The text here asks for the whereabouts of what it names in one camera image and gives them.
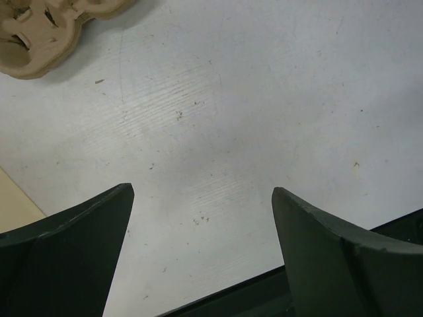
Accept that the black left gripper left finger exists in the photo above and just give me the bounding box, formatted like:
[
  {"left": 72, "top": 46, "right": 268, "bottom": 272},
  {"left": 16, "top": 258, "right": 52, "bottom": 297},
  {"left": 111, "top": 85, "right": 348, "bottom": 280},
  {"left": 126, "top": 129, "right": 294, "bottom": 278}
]
[{"left": 1, "top": 183, "right": 134, "bottom": 316}]

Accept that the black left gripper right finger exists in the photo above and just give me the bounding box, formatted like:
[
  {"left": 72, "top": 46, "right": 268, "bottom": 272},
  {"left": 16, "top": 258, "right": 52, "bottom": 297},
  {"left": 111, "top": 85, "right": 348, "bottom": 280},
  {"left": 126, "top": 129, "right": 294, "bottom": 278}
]
[{"left": 272, "top": 188, "right": 422, "bottom": 316}]

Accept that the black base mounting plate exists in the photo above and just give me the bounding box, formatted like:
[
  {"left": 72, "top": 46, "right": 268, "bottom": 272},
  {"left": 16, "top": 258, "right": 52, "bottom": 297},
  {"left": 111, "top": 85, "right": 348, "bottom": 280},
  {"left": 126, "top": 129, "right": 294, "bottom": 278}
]
[{"left": 162, "top": 209, "right": 422, "bottom": 317}]

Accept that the brown pulp cup carrier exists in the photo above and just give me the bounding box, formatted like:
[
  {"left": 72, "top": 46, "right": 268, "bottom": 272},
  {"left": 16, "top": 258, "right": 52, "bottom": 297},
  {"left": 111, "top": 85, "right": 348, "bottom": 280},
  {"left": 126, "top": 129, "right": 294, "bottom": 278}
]
[{"left": 1, "top": 0, "right": 132, "bottom": 80}]

